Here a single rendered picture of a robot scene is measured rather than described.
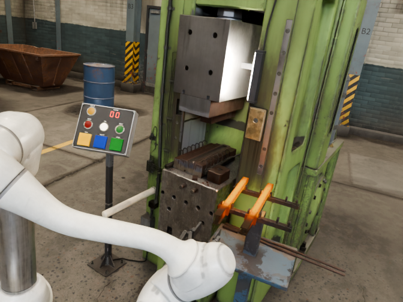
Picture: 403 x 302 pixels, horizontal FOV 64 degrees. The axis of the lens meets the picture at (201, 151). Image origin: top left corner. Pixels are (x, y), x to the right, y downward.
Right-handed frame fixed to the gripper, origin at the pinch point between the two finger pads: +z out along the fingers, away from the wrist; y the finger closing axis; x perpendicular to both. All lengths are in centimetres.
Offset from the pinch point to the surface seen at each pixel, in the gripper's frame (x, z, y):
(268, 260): -26.2, 31.8, 21.2
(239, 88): 40, 83, -18
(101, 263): -98, 61, -94
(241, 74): 48, 82, -18
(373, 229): -103, 242, 104
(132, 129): 7, 65, -76
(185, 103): 29, 65, -42
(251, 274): -26.2, 18.9, 16.3
